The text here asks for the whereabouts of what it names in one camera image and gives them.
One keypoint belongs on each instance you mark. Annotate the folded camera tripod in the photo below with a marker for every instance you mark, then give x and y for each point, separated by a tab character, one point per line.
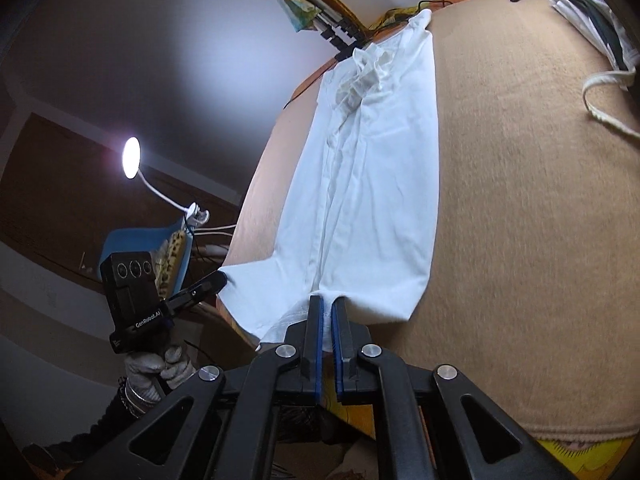
339	26

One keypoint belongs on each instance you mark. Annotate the white t-shirt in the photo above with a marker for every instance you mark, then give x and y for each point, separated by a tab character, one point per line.
359	218

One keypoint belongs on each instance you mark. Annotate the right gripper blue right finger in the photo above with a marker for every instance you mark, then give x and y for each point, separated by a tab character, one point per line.
347	340

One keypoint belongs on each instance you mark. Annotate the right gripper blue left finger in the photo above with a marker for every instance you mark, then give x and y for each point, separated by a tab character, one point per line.
307	338

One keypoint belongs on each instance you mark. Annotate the blue chair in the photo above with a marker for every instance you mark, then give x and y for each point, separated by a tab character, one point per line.
146	240

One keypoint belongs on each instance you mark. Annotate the stack of folded clothes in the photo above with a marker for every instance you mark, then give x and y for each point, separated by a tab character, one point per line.
597	23

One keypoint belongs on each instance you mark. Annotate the left gloved hand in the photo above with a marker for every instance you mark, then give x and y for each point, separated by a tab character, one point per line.
144	370

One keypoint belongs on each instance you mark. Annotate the leopard print cloth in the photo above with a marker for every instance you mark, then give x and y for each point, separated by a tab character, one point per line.
167	263

